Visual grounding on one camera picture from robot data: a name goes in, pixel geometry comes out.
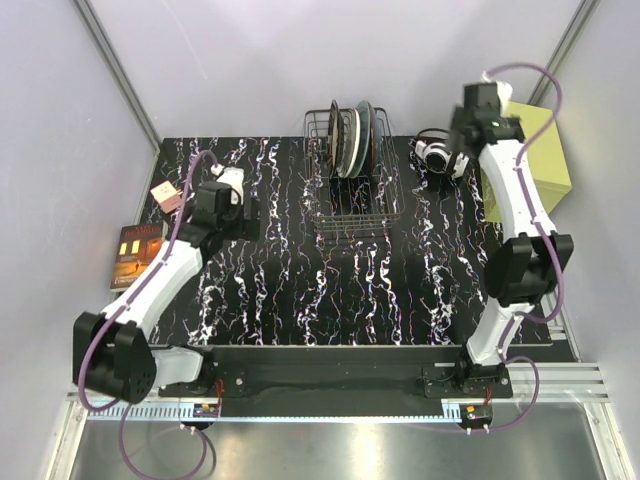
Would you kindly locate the dark cover book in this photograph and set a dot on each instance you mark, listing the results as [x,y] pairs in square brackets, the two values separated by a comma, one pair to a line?
[137,247]

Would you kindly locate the aluminium rail frame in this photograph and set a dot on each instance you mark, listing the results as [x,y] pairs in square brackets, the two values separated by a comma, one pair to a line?
[358,423]

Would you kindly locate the light teal plate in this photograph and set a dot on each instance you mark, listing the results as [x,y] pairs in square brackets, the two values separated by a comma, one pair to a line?
[366,116]

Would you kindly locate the pink cube socket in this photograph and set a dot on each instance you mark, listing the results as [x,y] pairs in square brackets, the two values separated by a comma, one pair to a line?
[167,196]

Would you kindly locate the yellow green box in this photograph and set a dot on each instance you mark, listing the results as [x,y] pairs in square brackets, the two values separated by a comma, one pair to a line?
[546,158]

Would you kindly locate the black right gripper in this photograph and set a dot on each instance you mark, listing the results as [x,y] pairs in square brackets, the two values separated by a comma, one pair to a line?
[456,125]

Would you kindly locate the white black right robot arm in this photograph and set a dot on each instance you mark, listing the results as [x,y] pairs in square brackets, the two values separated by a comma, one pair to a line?
[531,260]

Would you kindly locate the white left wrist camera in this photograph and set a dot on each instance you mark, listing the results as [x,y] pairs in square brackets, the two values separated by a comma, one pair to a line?
[234,177]

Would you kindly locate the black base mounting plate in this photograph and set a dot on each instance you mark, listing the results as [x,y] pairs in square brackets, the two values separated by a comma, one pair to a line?
[417,392]

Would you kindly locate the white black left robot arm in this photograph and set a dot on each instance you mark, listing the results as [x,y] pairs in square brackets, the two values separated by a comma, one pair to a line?
[112,354]

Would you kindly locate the dark wire dish rack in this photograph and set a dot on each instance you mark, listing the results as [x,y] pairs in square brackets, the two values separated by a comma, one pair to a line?
[368,204]

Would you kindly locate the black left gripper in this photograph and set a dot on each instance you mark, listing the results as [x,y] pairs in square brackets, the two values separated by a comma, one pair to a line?
[252,218]

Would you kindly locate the brown cream checkered plate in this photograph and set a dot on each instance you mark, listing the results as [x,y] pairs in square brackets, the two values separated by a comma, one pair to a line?
[335,137]

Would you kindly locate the white blue striped plate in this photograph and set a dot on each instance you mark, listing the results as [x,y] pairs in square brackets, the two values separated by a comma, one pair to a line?
[352,139]

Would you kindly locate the black white headphones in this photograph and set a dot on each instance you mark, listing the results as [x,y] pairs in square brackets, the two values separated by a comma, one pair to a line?
[430,150]

